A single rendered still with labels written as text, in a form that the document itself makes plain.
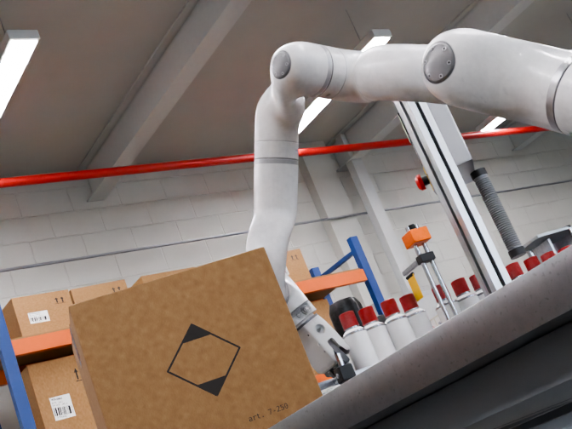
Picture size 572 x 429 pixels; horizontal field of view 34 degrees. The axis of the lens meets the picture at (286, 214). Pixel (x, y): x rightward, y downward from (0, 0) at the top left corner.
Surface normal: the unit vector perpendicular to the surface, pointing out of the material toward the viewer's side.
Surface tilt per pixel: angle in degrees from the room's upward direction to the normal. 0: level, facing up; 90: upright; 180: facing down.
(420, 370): 90
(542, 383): 90
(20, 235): 90
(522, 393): 90
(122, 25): 180
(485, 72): 109
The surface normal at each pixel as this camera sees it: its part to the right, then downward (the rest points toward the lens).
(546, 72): -0.61, -0.40
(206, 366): 0.18, -0.39
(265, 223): -0.13, -0.75
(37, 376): 0.47, -0.45
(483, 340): -0.80, 0.12
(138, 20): 0.36, 0.88
